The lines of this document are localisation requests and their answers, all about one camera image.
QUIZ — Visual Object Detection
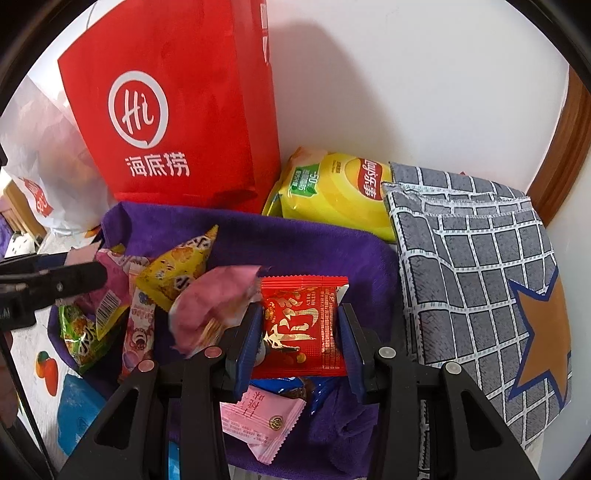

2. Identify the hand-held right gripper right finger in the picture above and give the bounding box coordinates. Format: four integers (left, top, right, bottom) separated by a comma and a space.
337, 302, 541, 480

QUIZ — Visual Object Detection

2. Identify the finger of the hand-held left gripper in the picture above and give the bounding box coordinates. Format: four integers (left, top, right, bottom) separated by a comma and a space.
14, 262, 108, 308
0, 253, 70, 273

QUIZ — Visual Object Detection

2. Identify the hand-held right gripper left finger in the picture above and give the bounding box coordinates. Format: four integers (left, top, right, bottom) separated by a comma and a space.
58, 302, 264, 480

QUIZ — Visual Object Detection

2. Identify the blue snack packet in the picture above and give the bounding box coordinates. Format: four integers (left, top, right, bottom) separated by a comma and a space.
249, 376, 342, 414

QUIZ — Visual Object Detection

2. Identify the magenta triangular snack packet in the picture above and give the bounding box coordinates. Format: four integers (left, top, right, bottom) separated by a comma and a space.
69, 247, 151, 341

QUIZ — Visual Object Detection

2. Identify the green triangular snack packet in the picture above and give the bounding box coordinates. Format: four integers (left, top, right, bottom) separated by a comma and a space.
58, 302, 112, 374

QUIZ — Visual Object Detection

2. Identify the red snack packet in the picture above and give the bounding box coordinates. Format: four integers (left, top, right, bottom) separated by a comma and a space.
252, 275, 349, 380

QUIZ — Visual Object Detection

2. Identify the pink strawberry snack packet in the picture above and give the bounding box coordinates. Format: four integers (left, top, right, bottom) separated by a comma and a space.
104, 248, 151, 278

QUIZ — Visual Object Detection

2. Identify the pink crinkled snack packet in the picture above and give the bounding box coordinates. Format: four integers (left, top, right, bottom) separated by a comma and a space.
168, 264, 264, 358

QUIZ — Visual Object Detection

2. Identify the long pink wafer packet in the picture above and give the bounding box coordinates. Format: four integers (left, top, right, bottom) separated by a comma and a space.
117, 272, 155, 384

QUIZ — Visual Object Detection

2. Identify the yellow triangular snack packet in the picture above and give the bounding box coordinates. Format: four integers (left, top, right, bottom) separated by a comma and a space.
136, 224, 219, 312

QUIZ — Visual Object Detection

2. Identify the purple fabric basket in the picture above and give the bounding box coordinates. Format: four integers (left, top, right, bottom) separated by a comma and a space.
48, 200, 419, 472

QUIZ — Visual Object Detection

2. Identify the white floral pillow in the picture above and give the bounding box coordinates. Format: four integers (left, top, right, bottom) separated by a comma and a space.
4, 233, 37, 259

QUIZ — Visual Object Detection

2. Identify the wooden headboard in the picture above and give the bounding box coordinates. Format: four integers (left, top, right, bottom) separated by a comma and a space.
2, 182, 47, 243

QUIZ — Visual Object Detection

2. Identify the white plastic bag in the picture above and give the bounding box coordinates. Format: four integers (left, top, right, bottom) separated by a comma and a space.
0, 76, 118, 236

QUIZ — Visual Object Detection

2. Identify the fruit print tablecloth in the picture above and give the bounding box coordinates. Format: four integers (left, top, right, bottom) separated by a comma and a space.
0, 226, 121, 472

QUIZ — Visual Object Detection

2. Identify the blue tissue pack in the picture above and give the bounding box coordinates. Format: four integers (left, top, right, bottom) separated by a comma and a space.
56, 373, 107, 457

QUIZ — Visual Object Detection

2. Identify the grey checked cloth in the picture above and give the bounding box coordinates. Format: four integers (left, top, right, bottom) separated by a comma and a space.
381, 161, 573, 480

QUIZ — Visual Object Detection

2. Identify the yellow chip bag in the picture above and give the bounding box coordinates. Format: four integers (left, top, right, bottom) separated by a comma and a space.
262, 147, 398, 243

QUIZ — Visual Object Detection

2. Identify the red paper bag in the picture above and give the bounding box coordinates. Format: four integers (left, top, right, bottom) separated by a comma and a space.
58, 0, 282, 214

